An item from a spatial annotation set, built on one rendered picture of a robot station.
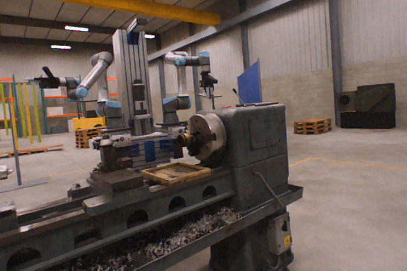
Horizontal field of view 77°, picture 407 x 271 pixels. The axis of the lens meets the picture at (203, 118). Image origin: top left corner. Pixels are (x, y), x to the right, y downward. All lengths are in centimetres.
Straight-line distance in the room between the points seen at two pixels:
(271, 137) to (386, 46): 993
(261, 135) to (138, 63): 130
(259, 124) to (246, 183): 42
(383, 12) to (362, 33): 89
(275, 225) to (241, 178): 46
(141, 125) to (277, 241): 145
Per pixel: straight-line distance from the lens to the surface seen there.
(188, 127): 172
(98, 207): 126
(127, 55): 247
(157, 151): 229
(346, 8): 1239
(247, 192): 181
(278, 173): 206
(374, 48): 1172
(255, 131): 182
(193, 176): 152
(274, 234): 207
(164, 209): 150
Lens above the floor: 130
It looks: 3 degrees down
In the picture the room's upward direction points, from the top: 5 degrees counter-clockwise
